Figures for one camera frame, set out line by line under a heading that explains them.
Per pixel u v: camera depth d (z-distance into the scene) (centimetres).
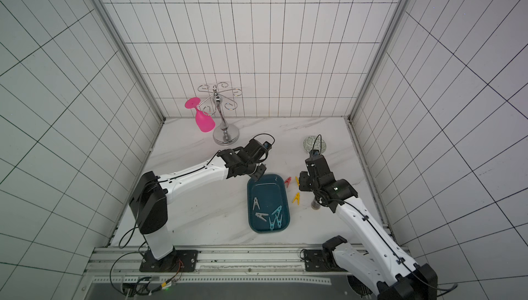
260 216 83
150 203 44
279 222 81
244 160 62
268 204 85
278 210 84
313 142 104
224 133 110
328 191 52
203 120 97
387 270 39
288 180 93
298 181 93
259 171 74
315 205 83
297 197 88
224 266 72
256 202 86
